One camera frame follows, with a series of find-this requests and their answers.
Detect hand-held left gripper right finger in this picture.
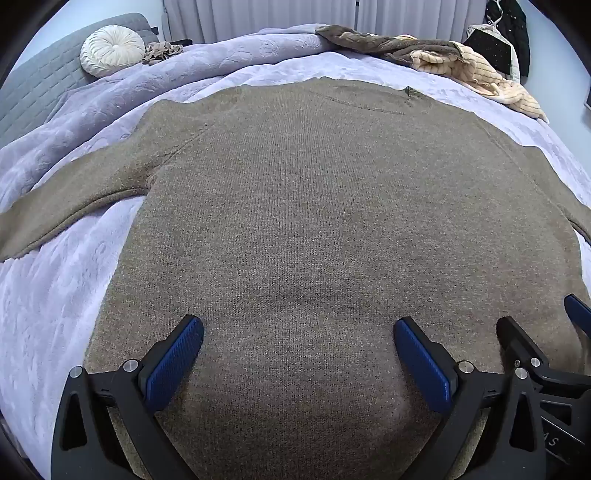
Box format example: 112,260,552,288
392,316,549,480

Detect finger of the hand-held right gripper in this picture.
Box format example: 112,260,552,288
564,294,591,337
496,316,591,387

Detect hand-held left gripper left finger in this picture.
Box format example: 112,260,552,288
51,315,205,480

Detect olive brown knit sweater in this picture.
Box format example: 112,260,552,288
0,78,591,480

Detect lavender fleece blanket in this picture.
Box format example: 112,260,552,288
0,23,591,480

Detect cream striped garment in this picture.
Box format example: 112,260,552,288
409,34,550,123

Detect black speckled cloth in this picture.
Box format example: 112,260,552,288
463,25,520,84

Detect black hanging jacket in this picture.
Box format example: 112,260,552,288
485,0,531,80

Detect grey quilted headboard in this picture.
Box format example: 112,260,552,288
0,12,160,149

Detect small tan crumpled cloth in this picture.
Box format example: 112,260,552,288
141,41,192,65

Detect round white pleated pillow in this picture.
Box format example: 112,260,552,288
80,25,147,78

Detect white pleated curtain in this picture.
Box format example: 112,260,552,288
360,0,486,40
163,0,359,44

